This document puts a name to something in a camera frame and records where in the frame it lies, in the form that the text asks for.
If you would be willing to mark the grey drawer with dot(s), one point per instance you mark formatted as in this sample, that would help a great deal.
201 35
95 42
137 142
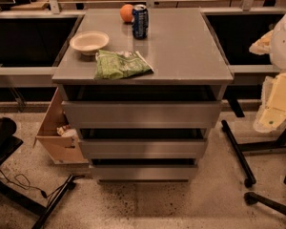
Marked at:
141 115
143 148
143 173

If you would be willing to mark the white bowl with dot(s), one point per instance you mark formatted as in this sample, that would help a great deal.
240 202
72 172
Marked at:
89 42

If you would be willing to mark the grey top drawer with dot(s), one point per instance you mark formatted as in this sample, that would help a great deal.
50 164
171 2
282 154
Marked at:
141 115

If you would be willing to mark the grey bottom drawer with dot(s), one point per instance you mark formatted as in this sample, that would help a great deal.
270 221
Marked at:
143 173

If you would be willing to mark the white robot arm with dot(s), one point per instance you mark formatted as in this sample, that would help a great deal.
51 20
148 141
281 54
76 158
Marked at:
278 45

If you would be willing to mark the cardboard box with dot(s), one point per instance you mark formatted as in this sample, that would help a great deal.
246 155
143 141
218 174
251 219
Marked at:
57 137

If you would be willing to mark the green chip bag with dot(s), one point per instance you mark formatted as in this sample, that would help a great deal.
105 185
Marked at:
119 65

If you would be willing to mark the grey middle drawer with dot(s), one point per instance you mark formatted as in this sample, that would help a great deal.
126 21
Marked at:
143 148

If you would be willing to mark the blue soda can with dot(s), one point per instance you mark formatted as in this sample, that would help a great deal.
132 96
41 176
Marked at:
140 22

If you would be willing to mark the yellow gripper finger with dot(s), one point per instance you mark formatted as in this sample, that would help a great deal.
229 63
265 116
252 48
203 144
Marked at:
262 45
272 111

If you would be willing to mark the orange fruit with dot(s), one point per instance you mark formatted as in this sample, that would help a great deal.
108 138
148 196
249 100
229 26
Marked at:
126 13

